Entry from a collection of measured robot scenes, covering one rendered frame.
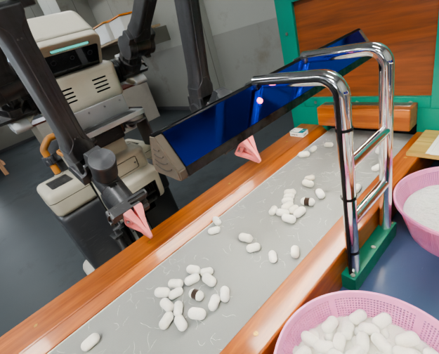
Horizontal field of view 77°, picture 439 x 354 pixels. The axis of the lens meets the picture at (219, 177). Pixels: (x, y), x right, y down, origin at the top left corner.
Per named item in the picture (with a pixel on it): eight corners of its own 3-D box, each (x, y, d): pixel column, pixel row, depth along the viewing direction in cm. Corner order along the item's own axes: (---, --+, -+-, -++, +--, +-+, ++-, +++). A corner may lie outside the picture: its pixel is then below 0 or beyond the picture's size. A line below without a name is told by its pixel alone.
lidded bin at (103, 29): (133, 34, 475) (126, 15, 462) (111, 41, 452) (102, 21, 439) (120, 40, 513) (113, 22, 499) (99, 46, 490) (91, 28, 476)
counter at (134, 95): (160, 115, 549) (146, 79, 516) (57, 167, 440) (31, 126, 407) (144, 114, 597) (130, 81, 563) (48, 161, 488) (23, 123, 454)
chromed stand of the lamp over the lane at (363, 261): (281, 255, 71) (239, 80, 50) (323, 211, 80) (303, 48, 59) (355, 293, 56) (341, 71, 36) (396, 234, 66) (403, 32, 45)
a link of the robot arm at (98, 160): (99, 152, 73) (69, 172, 68) (91, 123, 63) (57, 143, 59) (130, 180, 71) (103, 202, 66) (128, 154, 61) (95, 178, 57)
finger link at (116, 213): (160, 225, 61) (135, 195, 63) (132, 246, 57) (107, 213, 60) (159, 236, 66) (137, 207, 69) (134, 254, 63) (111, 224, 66)
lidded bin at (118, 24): (148, 27, 436) (141, 8, 423) (126, 34, 414) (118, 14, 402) (134, 34, 471) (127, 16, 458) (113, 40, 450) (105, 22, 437)
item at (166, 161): (155, 172, 46) (137, 132, 42) (345, 60, 75) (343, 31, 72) (181, 183, 40) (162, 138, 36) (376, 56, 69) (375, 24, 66)
